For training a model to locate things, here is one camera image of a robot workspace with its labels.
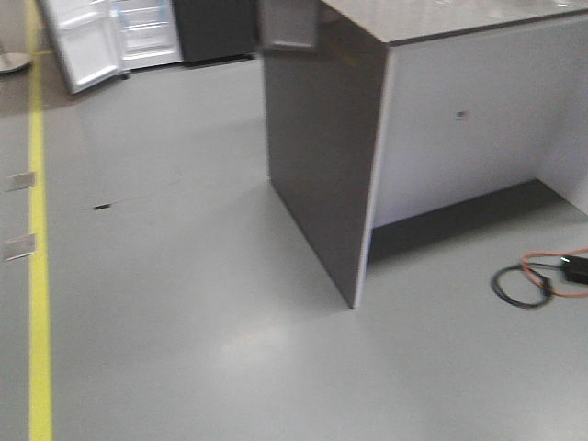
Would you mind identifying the silver pole round base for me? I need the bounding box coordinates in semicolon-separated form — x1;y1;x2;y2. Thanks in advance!
0;43;31;74

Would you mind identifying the black power adapter brick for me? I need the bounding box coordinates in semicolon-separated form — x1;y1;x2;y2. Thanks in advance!
560;255;588;285

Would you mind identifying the silver floor plate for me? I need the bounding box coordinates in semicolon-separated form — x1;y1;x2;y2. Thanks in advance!
1;233;37;262
6;172;36;192

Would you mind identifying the grey kitchen island cabinet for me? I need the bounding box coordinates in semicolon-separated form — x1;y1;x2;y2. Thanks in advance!
258;1;587;308

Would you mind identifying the dark grey fridge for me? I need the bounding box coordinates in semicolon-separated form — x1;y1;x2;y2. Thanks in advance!
109;1;256;76

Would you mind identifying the clear fridge crisper drawer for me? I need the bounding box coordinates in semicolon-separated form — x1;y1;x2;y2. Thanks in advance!
120;22;175;59

